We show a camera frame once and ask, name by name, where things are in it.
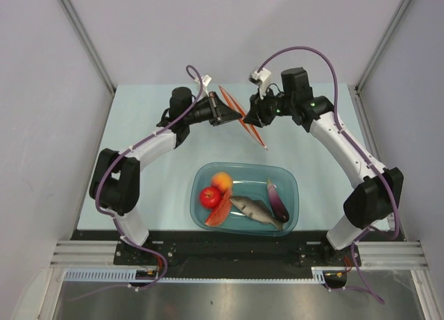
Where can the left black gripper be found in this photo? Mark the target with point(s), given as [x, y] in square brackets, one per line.
[220, 112]

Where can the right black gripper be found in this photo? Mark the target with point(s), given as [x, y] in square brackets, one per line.
[257, 114]

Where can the clear orange zip top bag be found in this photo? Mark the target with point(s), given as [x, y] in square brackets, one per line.
[251, 130]

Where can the blue transparent plastic tub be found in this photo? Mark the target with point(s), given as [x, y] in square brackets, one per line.
[264, 200]

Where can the grey toy fish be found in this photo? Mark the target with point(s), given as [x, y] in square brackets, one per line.
[256, 210]

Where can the toy watermelon slice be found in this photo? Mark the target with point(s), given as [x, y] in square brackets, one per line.
[221, 212]

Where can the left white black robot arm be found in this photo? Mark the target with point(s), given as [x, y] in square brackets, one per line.
[115, 184]

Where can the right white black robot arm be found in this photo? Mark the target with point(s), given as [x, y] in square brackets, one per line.
[376, 189]

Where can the orange toy peach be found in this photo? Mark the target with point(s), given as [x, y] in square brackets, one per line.
[222, 181]

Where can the red toy apple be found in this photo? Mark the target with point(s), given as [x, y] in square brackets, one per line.
[210, 197]

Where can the purple toy eggplant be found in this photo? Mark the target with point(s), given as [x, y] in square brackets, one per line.
[279, 210]

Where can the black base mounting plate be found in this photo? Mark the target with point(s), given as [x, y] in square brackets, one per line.
[205, 266]

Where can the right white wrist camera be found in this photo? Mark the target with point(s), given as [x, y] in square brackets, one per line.
[262, 79]

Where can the right aluminium corner post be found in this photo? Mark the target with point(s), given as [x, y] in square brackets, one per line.
[383, 43]

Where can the aluminium corner post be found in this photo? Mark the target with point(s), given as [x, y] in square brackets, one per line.
[87, 43]
[383, 43]

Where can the left aluminium corner post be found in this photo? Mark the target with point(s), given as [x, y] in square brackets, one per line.
[87, 43]

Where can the white slotted cable duct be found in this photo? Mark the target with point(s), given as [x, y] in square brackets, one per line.
[308, 275]

